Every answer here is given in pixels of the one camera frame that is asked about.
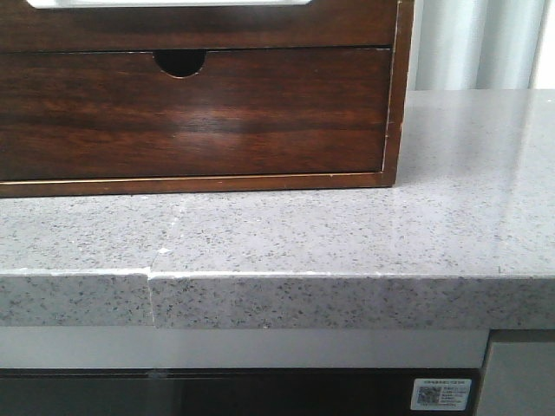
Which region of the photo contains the grey cabinet panel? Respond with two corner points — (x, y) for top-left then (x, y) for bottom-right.
(476, 330), (554, 415)

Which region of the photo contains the dark wooden drawer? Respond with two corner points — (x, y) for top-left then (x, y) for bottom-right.
(1, 1), (397, 53)
(1, 48), (391, 180)

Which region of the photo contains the white drawer handle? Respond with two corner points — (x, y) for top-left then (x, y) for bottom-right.
(27, 0), (310, 10)

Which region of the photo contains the dark wooden drawer cabinet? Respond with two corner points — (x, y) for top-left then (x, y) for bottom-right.
(1, 1), (414, 198)

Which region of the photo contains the white QR code sticker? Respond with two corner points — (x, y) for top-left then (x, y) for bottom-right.
(410, 378), (473, 411)

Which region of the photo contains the black glass appliance front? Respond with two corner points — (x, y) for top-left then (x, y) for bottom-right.
(1, 368), (480, 415)

